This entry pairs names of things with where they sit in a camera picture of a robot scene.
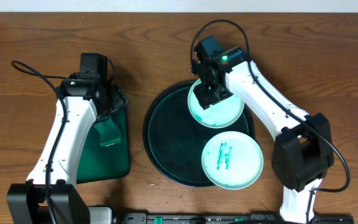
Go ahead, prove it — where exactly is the white plate top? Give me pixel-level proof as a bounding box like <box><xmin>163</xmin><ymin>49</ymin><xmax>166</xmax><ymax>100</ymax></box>
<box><xmin>188</xmin><ymin>79</ymin><xmax>244</xmax><ymax>128</ymax></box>

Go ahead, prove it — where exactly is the white plate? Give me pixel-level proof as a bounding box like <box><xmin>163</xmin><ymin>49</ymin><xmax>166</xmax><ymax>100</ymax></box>
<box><xmin>188</xmin><ymin>79</ymin><xmax>244</xmax><ymax>128</ymax></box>
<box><xmin>201</xmin><ymin>131</ymin><xmax>264</xmax><ymax>190</ymax></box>

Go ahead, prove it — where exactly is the green scrub sponge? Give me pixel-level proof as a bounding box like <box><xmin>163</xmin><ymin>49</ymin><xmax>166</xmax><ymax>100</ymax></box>
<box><xmin>94</xmin><ymin>117</ymin><xmax>121</xmax><ymax>147</ymax></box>

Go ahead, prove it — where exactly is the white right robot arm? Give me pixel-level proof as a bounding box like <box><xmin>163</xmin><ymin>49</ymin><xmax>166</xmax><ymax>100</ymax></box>
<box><xmin>188</xmin><ymin>53</ymin><xmax>334</xmax><ymax>223</ymax></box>

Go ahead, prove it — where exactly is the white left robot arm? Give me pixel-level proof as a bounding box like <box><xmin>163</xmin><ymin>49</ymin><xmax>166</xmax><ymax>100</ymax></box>
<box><xmin>7</xmin><ymin>72</ymin><xmax>129</xmax><ymax>223</ymax></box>

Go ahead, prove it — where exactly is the rectangular green water tray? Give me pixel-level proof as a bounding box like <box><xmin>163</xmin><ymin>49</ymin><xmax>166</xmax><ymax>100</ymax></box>
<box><xmin>76</xmin><ymin>90</ymin><xmax>131</xmax><ymax>184</ymax></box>

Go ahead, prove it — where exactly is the round black serving tray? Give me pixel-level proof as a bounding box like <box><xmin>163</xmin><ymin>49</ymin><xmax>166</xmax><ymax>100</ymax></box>
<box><xmin>142</xmin><ymin>80</ymin><xmax>255</xmax><ymax>187</ymax></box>

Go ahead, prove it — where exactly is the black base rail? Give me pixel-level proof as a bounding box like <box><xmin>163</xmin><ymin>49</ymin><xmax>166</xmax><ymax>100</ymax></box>
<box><xmin>114</xmin><ymin>212</ymin><xmax>355</xmax><ymax>224</ymax></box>

